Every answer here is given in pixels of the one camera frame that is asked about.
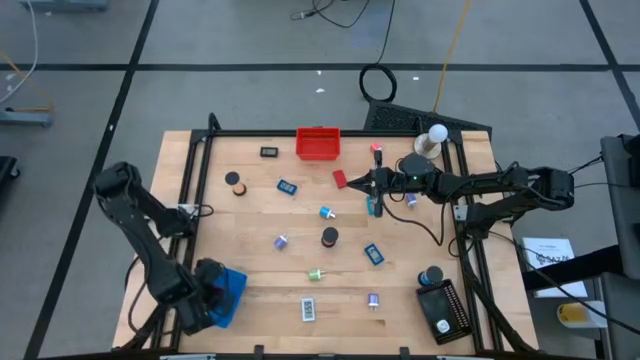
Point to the small red digital display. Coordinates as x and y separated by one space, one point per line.
340 179

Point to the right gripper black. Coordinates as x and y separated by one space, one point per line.
387 182

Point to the black aluminium table frame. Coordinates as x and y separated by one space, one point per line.
240 133

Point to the cyan spool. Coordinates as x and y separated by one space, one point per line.
326 212

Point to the black table clamp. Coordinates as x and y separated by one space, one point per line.
258 351
405 353

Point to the hourglass with blue sand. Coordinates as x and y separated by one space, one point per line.
434 274

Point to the blue plastic basket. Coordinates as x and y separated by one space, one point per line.
235 290

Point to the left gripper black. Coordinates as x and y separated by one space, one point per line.
209 270

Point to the small white digital display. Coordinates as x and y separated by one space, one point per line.
308 309

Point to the black chair base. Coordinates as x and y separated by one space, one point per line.
6 172

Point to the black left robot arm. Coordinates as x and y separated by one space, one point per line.
147 250

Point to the black perforated mat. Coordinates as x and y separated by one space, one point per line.
400 119

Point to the white booklet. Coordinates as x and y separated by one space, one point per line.
550 249

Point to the red plastic basket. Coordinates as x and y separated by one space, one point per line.
318 150

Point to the hourglass with red sand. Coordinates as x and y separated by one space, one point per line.
330 234

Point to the small teal digital display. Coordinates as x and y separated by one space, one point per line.
370 205

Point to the grey desk foot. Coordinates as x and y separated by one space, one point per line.
25 119
65 4

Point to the small blue digital display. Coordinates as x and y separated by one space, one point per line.
287 187
374 254

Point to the silver mounting bracket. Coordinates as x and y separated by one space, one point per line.
187 207
461 212

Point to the grey cart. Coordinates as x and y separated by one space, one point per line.
620 210

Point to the small black digital display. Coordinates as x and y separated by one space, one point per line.
269 152

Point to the white bulb on brass stand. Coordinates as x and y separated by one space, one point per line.
438 132

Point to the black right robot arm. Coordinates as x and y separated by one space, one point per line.
500 180

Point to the black plastic basket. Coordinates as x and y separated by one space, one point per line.
435 305

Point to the black bar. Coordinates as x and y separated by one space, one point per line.
575 268

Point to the white-faced USB wall charger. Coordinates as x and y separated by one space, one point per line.
443 327

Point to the green spool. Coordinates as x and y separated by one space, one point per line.
314 274

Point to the hourglass with orange sand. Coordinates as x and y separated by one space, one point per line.
232 178

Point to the pink USB wall charger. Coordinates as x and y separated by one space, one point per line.
376 147

